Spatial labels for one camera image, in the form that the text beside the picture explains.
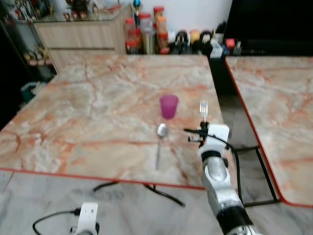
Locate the silver metal fork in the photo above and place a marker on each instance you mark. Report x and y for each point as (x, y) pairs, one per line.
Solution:
(204, 108)

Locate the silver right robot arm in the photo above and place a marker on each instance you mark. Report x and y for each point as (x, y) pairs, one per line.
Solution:
(218, 178)

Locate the silver metal spoon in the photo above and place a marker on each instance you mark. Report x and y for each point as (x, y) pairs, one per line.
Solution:
(162, 130)

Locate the purple plastic cup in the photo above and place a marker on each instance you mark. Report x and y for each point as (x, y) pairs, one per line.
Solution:
(168, 106)

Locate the black metal table leg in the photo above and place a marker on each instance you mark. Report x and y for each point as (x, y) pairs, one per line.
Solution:
(166, 195)
(266, 174)

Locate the marble table with red edge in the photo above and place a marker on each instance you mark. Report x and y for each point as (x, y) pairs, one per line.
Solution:
(98, 112)
(283, 112)

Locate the black rounded bottle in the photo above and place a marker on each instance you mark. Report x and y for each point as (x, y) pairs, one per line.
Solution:
(182, 42)
(205, 42)

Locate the small red box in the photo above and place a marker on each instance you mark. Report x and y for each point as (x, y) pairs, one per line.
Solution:
(230, 44)

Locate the red-filled jar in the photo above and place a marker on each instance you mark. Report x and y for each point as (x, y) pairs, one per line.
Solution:
(163, 42)

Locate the yellow rounded container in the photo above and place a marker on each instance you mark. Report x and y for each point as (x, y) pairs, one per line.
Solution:
(194, 35)

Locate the large red-lidded clear jar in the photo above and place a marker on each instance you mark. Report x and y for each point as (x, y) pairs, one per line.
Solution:
(146, 34)

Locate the orange red-lidded jar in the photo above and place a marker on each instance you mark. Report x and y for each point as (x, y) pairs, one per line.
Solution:
(160, 20)

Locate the slim red-lidded jar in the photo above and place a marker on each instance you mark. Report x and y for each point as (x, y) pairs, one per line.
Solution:
(130, 33)

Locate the black television screen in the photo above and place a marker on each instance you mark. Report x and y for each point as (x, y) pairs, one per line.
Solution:
(269, 19)

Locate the blue ball trophy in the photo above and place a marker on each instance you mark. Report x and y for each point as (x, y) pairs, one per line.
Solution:
(137, 7)

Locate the light wooden cabinet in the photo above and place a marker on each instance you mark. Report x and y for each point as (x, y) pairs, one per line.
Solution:
(83, 41)

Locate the teal plastic container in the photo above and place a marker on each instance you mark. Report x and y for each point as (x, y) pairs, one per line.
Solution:
(30, 91)

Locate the dark glass display shelf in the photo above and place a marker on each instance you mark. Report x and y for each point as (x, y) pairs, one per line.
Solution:
(22, 44)

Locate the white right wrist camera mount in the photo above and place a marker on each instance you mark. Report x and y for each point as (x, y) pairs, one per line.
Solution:
(218, 134)

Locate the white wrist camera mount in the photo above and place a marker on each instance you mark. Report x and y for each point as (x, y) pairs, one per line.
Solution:
(88, 215)
(218, 134)

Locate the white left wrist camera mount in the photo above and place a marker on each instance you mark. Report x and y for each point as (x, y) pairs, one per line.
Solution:
(88, 215)

